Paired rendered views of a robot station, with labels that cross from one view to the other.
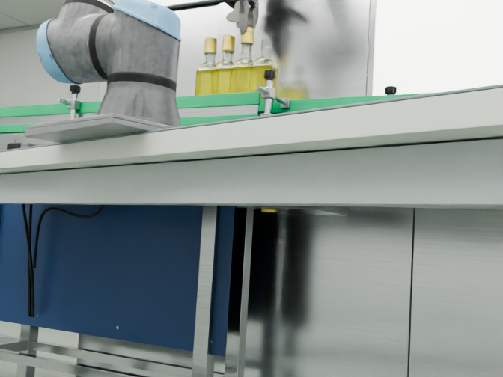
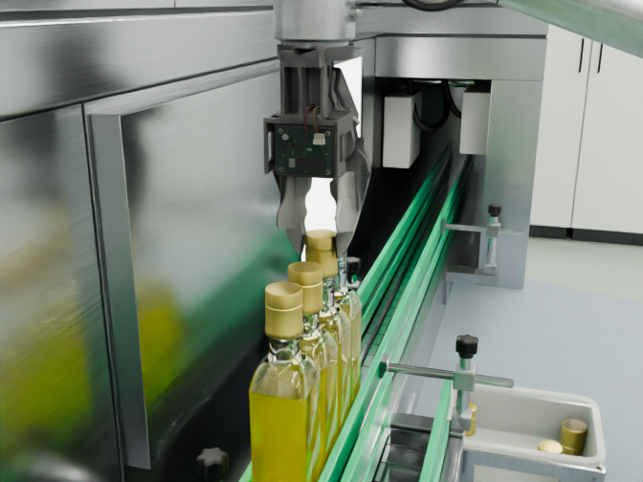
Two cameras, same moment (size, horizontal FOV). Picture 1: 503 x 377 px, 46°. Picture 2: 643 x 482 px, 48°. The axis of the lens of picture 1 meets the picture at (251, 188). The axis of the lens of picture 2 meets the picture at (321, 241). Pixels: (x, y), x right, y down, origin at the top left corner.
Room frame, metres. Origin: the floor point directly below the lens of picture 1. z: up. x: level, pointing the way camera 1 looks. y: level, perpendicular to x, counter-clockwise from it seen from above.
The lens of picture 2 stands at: (1.72, 0.74, 1.41)
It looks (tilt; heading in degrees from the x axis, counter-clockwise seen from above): 19 degrees down; 260
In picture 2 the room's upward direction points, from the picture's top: straight up
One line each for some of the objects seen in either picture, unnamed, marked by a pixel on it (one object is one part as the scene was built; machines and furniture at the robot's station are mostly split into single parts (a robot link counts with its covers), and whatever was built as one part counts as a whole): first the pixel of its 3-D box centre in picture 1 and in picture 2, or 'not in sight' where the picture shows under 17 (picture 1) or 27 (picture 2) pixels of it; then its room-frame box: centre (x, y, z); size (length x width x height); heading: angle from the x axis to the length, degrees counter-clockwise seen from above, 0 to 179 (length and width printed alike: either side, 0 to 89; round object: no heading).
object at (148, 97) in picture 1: (139, 110); not in sight; (1.00, 0.20, 0.82); 0.15 x 0.15 x 0.10
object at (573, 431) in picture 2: not in sight; (572, 437); (1.18, -0.10, 0.79); 0.04 x 0.04 x 0.04
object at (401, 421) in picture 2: not in sight; (427, 444); (1.43, -0.04, 0.85); 0.09 x 0.04 x 0.07; 154
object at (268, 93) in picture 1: (272, 99); (445, 380); (1.41, -0.04, 0.95); 0.17 x 0.03 x 0.12; 154
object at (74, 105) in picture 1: (67, 107); not in sight; (1.64, 0.52, 0.94); 0.07 x 0.04 x 0.13; 154
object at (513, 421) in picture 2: not in sight; (517, 442); (1.28, -0.10, 0.80); 0.22 x 0.17 x 0.09; 154
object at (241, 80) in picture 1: (243, 98); (321, 394); (1.59, 0.04, 0.99); 0.06 x 0.06 x 0.21; 64
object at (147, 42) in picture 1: (142, 43); not in sight; (1.01, 0.20, 0.93); 0.13 x 0.12 x 0.14; 65
